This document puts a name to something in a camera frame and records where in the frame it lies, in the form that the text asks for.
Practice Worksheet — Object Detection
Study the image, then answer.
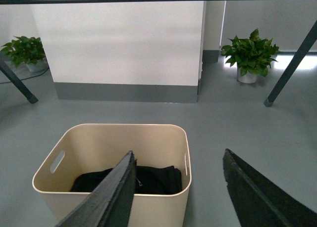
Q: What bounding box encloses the potted green plant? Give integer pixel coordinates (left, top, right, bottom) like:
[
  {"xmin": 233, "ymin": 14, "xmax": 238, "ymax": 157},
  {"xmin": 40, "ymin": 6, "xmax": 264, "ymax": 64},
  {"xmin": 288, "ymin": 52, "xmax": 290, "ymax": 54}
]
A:
[
  {"xmin": 221, "ymin": 29, "xmax": 280, "ymax": 84},
  {"xmin": 0, "ymin": 36, "xmax": 49, "ymax": 72}
]

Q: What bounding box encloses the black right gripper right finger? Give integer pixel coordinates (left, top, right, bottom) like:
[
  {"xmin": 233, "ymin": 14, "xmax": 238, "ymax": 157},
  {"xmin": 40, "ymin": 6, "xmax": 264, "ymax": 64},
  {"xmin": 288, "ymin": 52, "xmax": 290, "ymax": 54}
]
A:
[{"xmin": 223, "ymin": 149, "xmax": 317, "ymax": 227}]

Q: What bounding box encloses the black printed garment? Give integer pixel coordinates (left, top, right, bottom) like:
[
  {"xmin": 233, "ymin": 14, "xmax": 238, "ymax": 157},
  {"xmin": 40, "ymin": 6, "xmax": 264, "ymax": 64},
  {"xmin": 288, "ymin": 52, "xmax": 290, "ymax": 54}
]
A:
[{"xmin": 70, "ymin": 166, "xmax": 182, "ymax": 195}]

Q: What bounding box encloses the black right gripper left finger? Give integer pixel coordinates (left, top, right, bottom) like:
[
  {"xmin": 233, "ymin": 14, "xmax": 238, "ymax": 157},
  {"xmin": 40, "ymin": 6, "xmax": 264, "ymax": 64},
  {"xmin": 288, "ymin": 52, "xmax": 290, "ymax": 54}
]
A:
[{"xmin": 57, "ymin": 151, "xmax": 136, "ymax": 227}]

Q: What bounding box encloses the potted green plant left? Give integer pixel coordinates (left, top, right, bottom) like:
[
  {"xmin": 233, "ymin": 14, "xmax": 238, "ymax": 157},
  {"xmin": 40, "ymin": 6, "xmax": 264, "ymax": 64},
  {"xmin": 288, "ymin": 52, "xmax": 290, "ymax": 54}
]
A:
[{"xmin": 0, "ymin": 36, "xmax": 49, "ymax": 72}]

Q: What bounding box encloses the beige plastic laundry hamper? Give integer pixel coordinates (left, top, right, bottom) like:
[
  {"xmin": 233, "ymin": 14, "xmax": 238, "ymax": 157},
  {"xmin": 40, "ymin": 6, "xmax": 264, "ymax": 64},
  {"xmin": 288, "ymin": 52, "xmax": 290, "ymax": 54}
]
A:
[{"xmin": 32, "ymin": 124, "xmax": 192, "ymax": 227}]

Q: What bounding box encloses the potted green plant right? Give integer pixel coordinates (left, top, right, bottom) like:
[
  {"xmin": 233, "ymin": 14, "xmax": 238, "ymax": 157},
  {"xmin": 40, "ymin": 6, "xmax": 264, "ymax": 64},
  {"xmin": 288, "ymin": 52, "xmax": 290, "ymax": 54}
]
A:
[{"xmin": 221, "ymin": 29, "xmax": 280, "ymax": 84}]

